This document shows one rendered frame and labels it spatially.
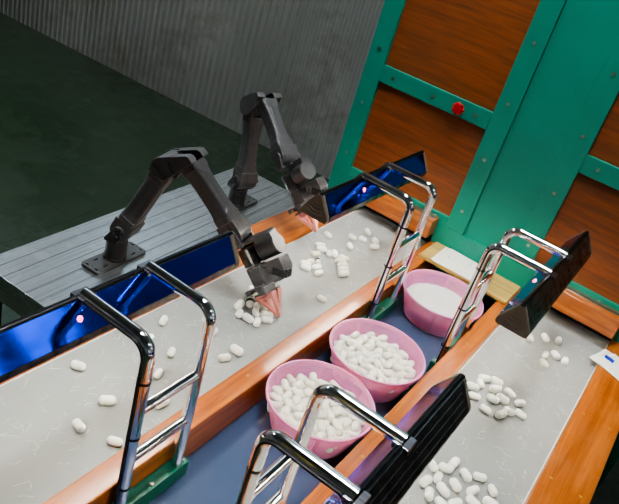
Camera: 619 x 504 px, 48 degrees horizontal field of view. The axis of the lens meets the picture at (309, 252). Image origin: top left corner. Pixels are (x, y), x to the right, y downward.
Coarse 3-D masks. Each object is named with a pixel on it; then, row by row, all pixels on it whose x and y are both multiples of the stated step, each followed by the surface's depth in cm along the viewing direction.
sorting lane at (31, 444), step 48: (336, 240) 235; (384, 240) 245; (240, 288) 196; (288, 288) 203; (336, 288) 210; (192, 336) 173; (240, 336) 178; (288, 336) 183; (48, 384) 147; (96, 384) 151; (0, 432) 133; (48, 432) 136; (96, 432) 140; (144, 432) 143; (0, 480) 125; (48, 480) 127
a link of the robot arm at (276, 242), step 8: (264, 232) 181; (272, 232) 181; (248, 240) 183; (256, 240) 182; (264, 240) 181; (272, 240) 180; (280, 240) 183; (240, 248) 182; (256, 248) 183; (264, 248) 181; (272, 248) 180; (280, 248) 182; (264, 256) 183; (272, 256) 183
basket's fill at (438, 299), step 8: (408, 288) 223; (416, 288) 225; (424, 288) 226; (432, 288) 227; (440, 288) 229; (416, 296) 219; (424, 296) 222; (432, 296) 223; (440, 296) 223; (448, 296) 226; (456, 296) 226; (424, 304) 216; (432, 304) 217; (440, 304) 218; (448, 304) 219; (456, 304) 221; (440, 312) 215; (448, 312) 217
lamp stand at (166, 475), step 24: (144, 264) 128; (192, 288) 124; (96, 312) 113; (120, 312) 113; (144, 336) 110; (144, 360) 111; (144, 384) 113; (192, 384) 129; (144, 408) 117; (192, 408) 133; (168, 432) 130; (120, 480) 125; (144, 480) 136; (168, 480) 139
